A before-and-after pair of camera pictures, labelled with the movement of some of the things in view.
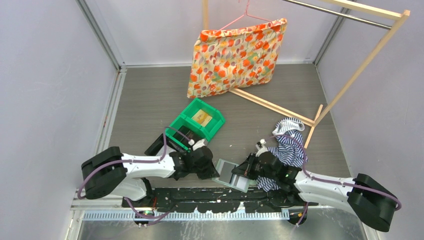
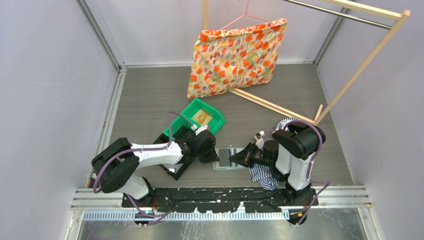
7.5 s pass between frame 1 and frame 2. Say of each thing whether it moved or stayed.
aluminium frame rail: stayed
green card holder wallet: moved
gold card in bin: stayed
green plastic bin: stayed
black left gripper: moved
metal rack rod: stayed
